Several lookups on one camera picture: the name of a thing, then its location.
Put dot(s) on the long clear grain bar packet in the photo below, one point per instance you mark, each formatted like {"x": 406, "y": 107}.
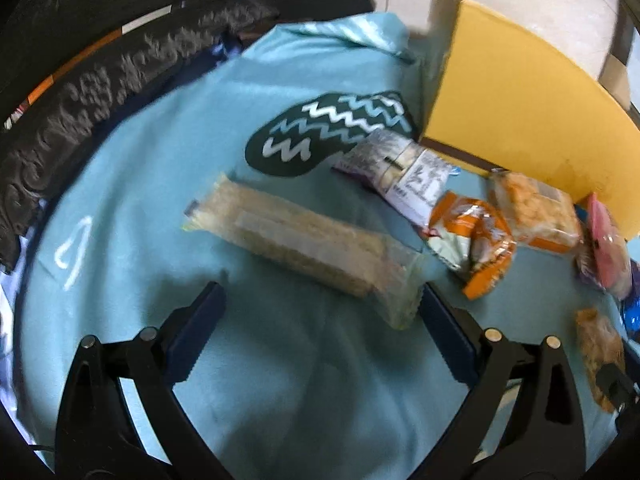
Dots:
{"x": 310, "y": 245}

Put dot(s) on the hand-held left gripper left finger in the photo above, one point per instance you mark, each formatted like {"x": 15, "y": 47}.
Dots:
{"x": 197, "y": 330}

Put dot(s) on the framed picture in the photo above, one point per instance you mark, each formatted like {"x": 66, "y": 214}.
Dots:
{"x": 627, "y": 35}

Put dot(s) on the clear packet with white label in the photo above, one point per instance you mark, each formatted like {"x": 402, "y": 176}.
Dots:
{"x": 395, "y": 170}

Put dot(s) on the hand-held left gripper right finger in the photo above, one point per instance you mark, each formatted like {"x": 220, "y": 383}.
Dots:
{"x": 445, "y": 332}

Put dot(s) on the orange rice cracker packet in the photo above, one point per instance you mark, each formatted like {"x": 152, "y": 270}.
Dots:
{"x": 537, "y": 212}

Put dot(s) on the orange and white snack packet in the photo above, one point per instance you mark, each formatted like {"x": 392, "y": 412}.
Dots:
{"x": 470, "y": 240}

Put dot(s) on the pink cracker packet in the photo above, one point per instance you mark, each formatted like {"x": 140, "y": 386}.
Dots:
{"x": 607, "y": 245}

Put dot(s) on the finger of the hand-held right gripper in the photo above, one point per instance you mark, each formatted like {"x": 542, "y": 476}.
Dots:
{"x": 620, "y": 390}

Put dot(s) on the black carved furniture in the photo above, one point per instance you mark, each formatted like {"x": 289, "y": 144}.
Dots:
{"x": 75, "y": 110}

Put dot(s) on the light blue printed blanket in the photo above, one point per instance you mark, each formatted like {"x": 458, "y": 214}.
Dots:
{"x": 300, "y": 385}

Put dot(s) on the yellow cardboard box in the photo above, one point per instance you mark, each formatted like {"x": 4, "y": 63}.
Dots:
{"x": 530, "y": 110}

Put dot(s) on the cardboard corner protector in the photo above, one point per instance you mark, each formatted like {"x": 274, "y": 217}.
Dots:
{"x": 615, "y": 80}

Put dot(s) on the blue snack bag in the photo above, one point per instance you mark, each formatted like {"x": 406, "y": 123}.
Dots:
{"x": 632, "y": 317}

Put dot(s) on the clear nut bar packet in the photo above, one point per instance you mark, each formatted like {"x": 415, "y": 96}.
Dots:
{"x": 597, "y": 345}

